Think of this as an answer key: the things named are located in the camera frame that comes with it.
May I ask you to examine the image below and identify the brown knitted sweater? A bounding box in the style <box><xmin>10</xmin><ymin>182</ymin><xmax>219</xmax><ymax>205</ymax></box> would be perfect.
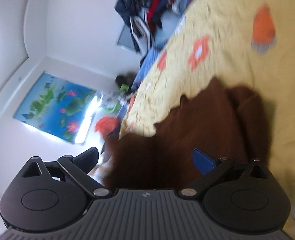
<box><xmin>103</xmin><ymin>78</ymin><xmax>270</xmax><ymax>190</ymax></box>

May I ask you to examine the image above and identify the yellow floral bed quilt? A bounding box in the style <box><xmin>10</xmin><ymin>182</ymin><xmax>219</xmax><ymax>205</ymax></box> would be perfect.
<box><xmin>120</xmin><ymin>0</ymin><xmax>295</xmax><ymax>238</ymax></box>

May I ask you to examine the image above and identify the black bag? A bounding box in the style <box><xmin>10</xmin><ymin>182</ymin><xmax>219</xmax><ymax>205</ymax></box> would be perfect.
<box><xmin>115</xmin><ymin>72</ymin><xmax>137</xmax><ymax>88</ymax></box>

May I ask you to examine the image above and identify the lotus pond wall painting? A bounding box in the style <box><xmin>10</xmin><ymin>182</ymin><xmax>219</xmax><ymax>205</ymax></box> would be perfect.
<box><xmin>13</xmin><ymin>72</ymin><xmax>102</xmax><ymax>144</ymax></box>

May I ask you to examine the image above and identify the green plastic stool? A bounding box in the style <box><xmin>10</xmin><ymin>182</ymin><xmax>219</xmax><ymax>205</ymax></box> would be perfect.
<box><xmin>102</xmin><ymin>84</ymin><xmax>130</xmax><ymax>113</ymax></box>

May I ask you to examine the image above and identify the pile of dark clothes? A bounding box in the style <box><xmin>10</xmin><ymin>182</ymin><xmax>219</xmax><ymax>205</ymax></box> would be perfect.
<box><xmin>114</xmin><ymin>0</ymin><xmax>193</xmax><ymax>56</ymax></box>

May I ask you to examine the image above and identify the grey framed panel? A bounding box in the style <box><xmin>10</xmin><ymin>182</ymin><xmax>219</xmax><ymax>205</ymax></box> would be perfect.
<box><xmin>116</xmin><ymin>25</ymin><xmax>135</xmax><ymax>52</ymax></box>

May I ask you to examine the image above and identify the orange red garment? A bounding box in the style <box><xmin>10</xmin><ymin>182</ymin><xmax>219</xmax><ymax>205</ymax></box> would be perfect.
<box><xmin>94</xmin><ymin>116</ymin><xmax>120</xmax><ymax>137</ymax></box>

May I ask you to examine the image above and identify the blue quilted blanket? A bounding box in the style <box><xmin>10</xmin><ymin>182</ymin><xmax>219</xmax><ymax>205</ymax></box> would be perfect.
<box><xmin>131</xmin><ymin>47</ymin><xmax>162</xmax><ymax>92</ymax></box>

